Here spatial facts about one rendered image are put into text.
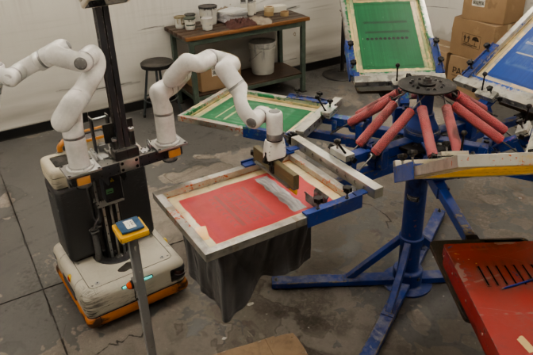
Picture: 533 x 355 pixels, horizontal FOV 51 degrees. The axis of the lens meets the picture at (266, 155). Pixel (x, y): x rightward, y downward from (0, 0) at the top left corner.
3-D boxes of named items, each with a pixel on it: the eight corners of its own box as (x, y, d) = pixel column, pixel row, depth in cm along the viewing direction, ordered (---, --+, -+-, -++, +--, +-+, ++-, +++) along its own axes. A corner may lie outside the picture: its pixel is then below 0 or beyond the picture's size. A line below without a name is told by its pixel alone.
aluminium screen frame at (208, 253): (205, 262, 221) (205, 255, 219) (153, 199, 266) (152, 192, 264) (361, 204, 256) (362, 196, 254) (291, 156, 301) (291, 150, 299)
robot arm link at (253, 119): (233, 86, 255) (261, 123, 257) (220, 96, 244) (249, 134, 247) (246, 77, 250) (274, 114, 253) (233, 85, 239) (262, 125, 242)
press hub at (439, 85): (405, 311, 327) (427, 95, 266) (362, 275, 357) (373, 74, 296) (452, 287, 344) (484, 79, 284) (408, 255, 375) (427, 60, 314)
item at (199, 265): (224, 326, 249) (217, 247, 230) (184, 272, 284) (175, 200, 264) (231, 323, 250) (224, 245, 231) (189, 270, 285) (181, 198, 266)
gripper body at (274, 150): (279, 131, 258) (279, 152, 263) (260, 135, 253) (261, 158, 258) (288, 136, 252) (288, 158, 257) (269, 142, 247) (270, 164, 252)
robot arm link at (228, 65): (185, 62, 249) (201, 53, 262) (213, 101, 252) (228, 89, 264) (208, 43, 240) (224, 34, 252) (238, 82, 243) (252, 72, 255)
